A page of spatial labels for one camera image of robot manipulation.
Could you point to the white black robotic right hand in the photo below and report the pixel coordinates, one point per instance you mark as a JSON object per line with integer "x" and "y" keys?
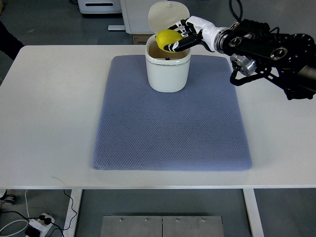
{"x": 194, "y": 31}

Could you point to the yellow lemon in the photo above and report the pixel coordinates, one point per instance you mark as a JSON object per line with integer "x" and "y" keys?
{"x": 166, "y": 37}

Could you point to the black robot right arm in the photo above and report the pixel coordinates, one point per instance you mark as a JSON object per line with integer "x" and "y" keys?
{"x": 256, "y": 52}

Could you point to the white trash bin open lid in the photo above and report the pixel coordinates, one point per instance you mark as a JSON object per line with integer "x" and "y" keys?
{"x": 167, "y": 72}

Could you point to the cardboard box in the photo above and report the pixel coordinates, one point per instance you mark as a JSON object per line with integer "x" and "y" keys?
{"x": 140, "y": 39}

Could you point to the white cabinet base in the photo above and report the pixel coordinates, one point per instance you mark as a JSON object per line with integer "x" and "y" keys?
{"x": 135, "y": 15}

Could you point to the blue quilted mat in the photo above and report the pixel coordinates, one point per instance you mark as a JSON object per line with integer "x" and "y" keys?
{"x": 198, "y": 128}

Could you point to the white appliance with slot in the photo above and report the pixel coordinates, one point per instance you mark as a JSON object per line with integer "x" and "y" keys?
{"x": 99, "y": 6}

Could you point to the dark clothed person at left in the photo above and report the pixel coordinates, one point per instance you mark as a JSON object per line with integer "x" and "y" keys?
{"x": 9, "y": 44}

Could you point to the right white table leg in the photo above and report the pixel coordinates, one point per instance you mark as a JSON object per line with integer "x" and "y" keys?
{"x": 253, "y": 213}

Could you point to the white table leg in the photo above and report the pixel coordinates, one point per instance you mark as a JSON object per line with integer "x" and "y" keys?
{"x": 253, "y": 213}
{"x": 72, "y": 212}

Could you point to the left white table leg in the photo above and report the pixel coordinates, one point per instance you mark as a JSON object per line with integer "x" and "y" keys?
{"x": 72, "y": 212}

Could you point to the metal floor plate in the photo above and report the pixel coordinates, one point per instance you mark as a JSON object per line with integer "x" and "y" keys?
{"x": 162, "y": 226}

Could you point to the caster wheel at left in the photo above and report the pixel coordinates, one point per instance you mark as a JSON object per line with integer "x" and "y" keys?
{"x": 7, "y": 198}

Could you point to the white power strip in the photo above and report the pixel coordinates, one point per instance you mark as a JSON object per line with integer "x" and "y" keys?
{"x": 39, "y": 227}

